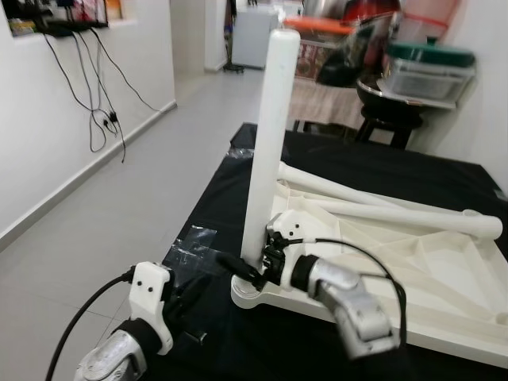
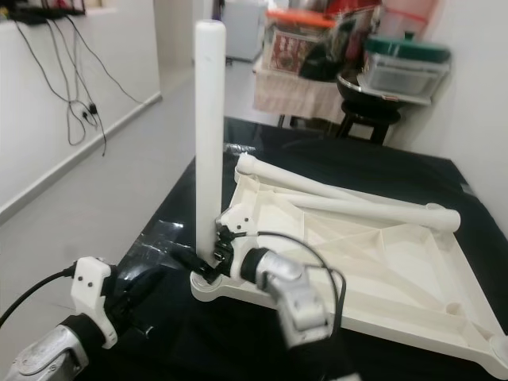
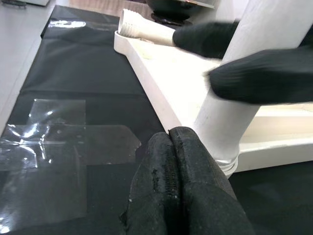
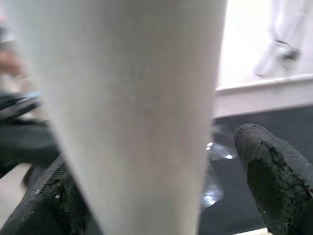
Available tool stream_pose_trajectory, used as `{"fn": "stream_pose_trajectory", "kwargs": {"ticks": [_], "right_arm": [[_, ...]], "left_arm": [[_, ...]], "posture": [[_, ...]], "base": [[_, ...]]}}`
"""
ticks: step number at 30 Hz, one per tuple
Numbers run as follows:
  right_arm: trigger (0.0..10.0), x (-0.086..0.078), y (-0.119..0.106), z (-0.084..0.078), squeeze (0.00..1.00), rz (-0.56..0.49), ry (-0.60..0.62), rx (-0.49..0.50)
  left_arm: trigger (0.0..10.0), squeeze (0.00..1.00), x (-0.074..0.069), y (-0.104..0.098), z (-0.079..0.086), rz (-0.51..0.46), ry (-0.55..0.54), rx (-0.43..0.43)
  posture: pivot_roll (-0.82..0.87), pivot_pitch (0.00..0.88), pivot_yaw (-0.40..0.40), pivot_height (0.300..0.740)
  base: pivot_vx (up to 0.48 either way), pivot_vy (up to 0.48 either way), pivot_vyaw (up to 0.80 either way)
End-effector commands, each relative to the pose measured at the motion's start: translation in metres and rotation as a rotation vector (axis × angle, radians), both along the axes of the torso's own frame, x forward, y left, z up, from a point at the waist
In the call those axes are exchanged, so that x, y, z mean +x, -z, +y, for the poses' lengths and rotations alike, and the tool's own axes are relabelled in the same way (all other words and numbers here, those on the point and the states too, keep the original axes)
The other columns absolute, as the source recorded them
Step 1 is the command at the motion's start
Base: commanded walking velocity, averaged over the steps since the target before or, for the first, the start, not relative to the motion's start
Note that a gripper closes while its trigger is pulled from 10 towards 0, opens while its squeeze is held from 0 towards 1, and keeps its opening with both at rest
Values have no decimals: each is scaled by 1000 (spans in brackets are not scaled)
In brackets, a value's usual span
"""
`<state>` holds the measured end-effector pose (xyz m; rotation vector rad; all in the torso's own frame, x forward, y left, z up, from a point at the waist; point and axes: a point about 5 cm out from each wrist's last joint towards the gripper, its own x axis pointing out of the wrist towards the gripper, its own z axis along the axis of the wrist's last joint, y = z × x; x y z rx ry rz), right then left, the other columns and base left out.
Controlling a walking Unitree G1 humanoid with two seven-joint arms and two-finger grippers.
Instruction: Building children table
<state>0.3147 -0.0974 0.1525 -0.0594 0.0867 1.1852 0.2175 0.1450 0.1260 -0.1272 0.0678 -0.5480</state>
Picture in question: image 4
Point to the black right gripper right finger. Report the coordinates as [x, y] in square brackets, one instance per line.
[281, 191]

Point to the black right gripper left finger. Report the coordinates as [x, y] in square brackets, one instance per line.
[44, 208]

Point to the white plastic table leg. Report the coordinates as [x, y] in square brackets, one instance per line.
[134, 98]

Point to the black tablecloth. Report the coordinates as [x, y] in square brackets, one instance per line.
[232, 220]

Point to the large clear tape patch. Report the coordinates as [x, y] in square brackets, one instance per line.
[212, 195]

